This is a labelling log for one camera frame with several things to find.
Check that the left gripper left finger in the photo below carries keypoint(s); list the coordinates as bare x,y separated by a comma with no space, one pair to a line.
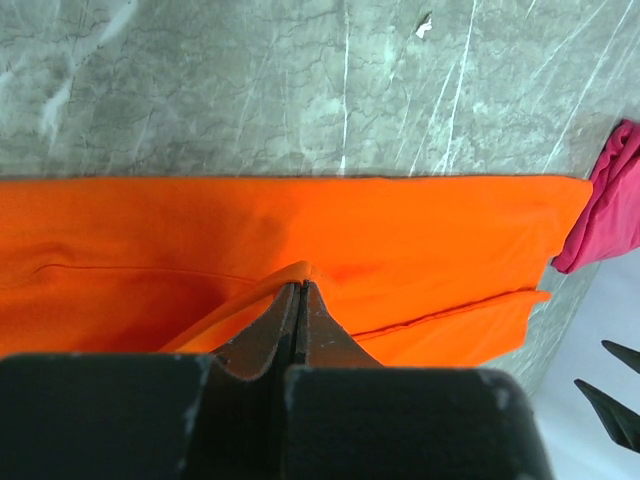
151,416

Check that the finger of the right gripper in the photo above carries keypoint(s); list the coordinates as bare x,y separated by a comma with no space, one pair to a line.
628,356
621,423

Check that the folded magenta t-shirt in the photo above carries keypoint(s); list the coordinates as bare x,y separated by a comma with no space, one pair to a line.
608,227

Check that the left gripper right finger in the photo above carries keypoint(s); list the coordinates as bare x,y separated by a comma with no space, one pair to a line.
350,418

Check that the orange t-shirt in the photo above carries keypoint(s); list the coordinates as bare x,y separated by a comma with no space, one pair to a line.
432,271

